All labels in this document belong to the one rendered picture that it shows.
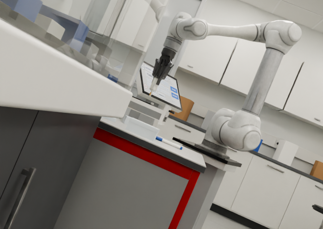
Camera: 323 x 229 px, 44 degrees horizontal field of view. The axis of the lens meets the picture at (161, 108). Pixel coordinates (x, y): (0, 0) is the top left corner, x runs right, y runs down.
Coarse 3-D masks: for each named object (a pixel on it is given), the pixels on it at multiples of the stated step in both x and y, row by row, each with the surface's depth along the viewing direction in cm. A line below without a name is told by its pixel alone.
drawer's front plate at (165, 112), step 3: (165, 105) 212; (165, 108) 212; (168, 108) 217; (171, 108) 240; (165, 111) 212; (162, 114) 212; (165, 114) 214; (168, 114) 236; (162, 117) 212; (159, 120) 212; (162, 120) 212; (165, 120) 233; (159, 123) 212; (162, 123) 222
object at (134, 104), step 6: (132, 102) 215; (138, 102) 215; (144, 102) 215; (132, 108) 215; (138, 108) 214; (144, 108) 214; (150, 108) 214; (156, 108) 214; (144, 114) 214; (150, 114) 214; (156, 114) 214
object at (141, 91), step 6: (138, 72) 305; (138, 78) 303; (174, 78) 346; (138, 84) 302; (138, 90) 300; (144, 96) 303; (150, 96) 305; (156, 96) 310; (156, 102) 314; (162, 102) 316; (168, 102) 322; (180, 102) 338; (174, 108) 329; (180, 108) 334
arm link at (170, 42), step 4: (168, 36) 214; (168, 40) 213; (172, 40) 213; (176, 40) 213; (164, 44) 214; (168, 44) 213; (172, 44) 213; (176, 44) 213; (180, 44) 215; (172, 48) 213; (176, 48) 214
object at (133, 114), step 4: (140, 96) 322; (144, 100) 319; (148, 100) 319; (156, 104) 327; (132, 112) 323; (136, 112) 321; (132, 116) 322; (136, 116) 319; (140, 116) 318; (144, 116) 322; (140, 120) 320; (144, 120) 323; (148, 120) 326
